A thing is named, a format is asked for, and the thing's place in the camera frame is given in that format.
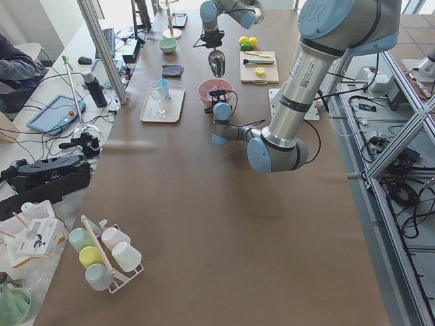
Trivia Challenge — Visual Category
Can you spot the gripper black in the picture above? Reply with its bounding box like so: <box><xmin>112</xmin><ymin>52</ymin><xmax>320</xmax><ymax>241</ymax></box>
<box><xmin>200</xmin><ymin>30</ymin><xmax>224</xmax><ymax>49</ymax></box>
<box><xmin>204</xmin><ymin>89</ymin><xmax>233</xmax><ymax>114</ymax></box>

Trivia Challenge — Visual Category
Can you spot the pink bowl of ice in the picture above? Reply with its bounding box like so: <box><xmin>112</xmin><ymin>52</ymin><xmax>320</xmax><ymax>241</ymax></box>
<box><xmin>198</xmin><ymin>78</ymin><xmax>233</xmax><ymax>107</ymax></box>

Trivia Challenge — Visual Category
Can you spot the steel ice scoop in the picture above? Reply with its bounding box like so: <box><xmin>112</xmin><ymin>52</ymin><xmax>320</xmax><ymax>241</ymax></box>
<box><xmin>208</xmin><ymin>49</ymin><xmax>226</xmax><ymax>78</ymax></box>

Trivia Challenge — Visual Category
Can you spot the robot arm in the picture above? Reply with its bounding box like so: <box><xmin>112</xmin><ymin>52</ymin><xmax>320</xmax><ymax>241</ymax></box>
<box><xmin>212</xmin><ymin>0</ymin><xmax>401</xmax><ymax>173</ymax></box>
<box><xmin>199</xmin><ymin>0</ymin><xmax>264</xmax><ymax>49</ymax></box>

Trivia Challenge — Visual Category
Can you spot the blue cup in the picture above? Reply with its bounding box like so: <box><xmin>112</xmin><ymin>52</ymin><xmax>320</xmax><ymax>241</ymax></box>
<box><xmin>158</xmin><ymin>79</ymin><xmax>170</xmax><ymax>99</ymax></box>

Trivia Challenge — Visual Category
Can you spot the white cup rack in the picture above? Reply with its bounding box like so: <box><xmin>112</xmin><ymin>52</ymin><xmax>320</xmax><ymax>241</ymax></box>
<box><xmin>68</xmin><ymin>215</ymin><xmax>145</xmax><ymax>293</ymax></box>

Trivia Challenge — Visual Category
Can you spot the yellow lemon upper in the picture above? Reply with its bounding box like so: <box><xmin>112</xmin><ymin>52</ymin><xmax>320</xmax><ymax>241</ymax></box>
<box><xmin>239</xmin><ymin>35</ymin><xmax>249</xmax><ymax>46</ymax></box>

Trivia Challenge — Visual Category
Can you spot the yellow lemon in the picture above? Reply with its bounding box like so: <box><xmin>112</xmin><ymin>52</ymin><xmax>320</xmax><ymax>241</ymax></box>
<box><xmin>248</xmin><ymin>37</ymin><xmax>258</xmax><ymax>48</ymax></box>
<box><xmin>239</xmin><ymin>35</ymin><xmax>249</xmax><ymax>46</ymax></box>

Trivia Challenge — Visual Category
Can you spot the green lime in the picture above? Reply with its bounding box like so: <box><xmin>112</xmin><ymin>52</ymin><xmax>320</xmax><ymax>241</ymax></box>
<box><xmin>240</xmin><ymin>43</ymin><xmax>252</xmax><ymax>52</ymax></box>

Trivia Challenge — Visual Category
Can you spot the bamboo cutting board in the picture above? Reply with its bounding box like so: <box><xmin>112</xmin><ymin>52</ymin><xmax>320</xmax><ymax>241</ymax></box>
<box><xmin>240</xmin><ymin>51</ymin><xmax>279</xmax><ymax>84</ymax></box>

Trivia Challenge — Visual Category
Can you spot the yellow lemon lower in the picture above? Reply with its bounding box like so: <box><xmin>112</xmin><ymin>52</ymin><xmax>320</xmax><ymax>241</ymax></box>
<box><xmin>248</xmin><ymin>37</ymin><xmax>258</xmax><ymax>48</ymax></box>

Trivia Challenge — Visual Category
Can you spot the yellow plastic knife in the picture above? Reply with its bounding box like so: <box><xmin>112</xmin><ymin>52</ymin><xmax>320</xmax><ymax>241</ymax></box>
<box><xmin>244</xmin><ymin>51</ymin><xmax>271</xmax><ymax>58</ymax></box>

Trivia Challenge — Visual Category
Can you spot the wooden glass stand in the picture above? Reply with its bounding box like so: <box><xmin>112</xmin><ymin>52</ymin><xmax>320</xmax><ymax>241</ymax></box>
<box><xmin>158</xmin><ymin>0</ymin><xmax>181</xmax><ymax>39</ymax></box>

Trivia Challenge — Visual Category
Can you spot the mint green bowl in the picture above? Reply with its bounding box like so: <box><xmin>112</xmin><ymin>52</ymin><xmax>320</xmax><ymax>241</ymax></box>
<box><xmin>158</xmin><ymin>38</ymin><xmax>177</xmax><ymax>54</ymax></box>

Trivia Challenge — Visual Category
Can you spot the half lemon slice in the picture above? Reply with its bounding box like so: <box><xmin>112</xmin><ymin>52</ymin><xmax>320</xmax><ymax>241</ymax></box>
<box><xmin>256</xmin><ymin>67</ymin><xmax>265</xmax><ymax>76</ymax></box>

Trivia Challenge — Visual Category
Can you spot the cream serving tray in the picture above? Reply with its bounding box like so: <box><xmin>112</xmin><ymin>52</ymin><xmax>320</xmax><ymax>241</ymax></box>
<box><xmin>139</xmin><ymin>86</ymin><xmax>185</xmax><ymax>123</ymax></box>

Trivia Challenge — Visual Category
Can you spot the grey folded cloth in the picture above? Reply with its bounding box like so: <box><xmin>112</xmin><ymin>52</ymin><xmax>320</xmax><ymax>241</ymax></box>
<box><xmin>162</xmin><ymin>65</ymin><xmax>184</xmax><ymax>78</ymax></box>

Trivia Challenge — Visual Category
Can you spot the clear wine glass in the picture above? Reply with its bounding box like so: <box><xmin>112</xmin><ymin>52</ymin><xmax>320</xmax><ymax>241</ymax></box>
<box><xmin>150</xmin><ymin>81</ymin><xmax>167</xmax><ymax>119</ymax></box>

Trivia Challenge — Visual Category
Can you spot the black thermos bottle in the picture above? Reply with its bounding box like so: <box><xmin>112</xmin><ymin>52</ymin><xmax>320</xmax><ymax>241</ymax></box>
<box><xmin>82</xmin><ymin>70</ymin><xmax>107</xmax><ymax>108</ymax></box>

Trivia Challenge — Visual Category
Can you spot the blue teach pendant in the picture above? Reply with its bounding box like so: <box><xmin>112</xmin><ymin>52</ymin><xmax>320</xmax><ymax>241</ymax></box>
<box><xmin>27</xmin><ymin>95</ymin><xmax>78</xmax><ymax>136</ymax></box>

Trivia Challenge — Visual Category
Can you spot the black equipment case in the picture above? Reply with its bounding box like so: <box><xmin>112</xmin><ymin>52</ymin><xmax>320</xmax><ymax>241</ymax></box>
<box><xmin>1</xmin><ymin>156</ymin><xmax>90</xmax><ymax>221</ymax></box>

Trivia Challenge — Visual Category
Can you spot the seated person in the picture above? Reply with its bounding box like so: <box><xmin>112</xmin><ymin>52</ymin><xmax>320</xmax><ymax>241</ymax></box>
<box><xmin>1</xmin><ymin>35</ymin><xmax>48</xmax><ymax>115</ymax></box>

